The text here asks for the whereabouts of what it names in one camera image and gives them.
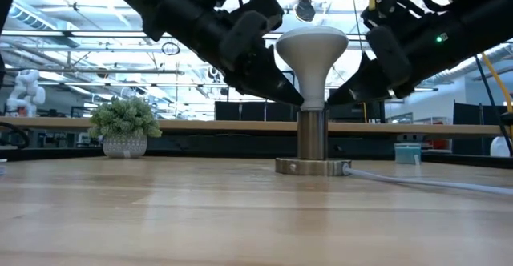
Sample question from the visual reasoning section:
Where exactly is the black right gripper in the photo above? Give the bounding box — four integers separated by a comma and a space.
326, 0, 450, 107

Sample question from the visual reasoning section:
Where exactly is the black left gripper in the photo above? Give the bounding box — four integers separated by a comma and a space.
200, 0, 305, 107

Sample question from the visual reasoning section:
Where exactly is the white flood lightbulb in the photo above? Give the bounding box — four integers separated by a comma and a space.
275, 26, 349, 111

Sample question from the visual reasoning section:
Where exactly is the brass lamp socket base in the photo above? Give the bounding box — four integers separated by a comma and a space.
274, 108, 353, 177

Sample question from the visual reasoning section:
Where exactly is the black monitor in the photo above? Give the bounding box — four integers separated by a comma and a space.
329, 88, 386, 123
214, 100, 300, 122
452, 101, 510, 127

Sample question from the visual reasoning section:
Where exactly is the green plant in white pot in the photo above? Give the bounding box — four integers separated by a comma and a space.
87, 96, 164, 159

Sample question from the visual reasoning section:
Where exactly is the white rounded container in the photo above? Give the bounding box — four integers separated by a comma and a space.
489, 136, 512, 158

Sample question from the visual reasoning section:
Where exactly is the tan wooden desk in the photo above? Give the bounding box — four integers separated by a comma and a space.
0, 116, 507, 141

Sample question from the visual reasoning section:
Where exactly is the white humanoid robot figure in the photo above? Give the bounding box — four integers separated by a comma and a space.
4, 68, 46, 118

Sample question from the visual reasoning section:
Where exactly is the black aluminium table frame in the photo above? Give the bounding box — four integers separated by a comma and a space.
0, 135, 513, 170

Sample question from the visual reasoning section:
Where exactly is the white lamp cord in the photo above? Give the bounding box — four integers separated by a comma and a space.
342, 164, 513, 197

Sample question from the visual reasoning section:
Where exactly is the black hanging cable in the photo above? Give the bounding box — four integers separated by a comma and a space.
475, 55, 513, 157

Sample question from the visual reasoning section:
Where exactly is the yellow hanging cable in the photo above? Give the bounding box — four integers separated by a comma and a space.
480, 52, 513, 115

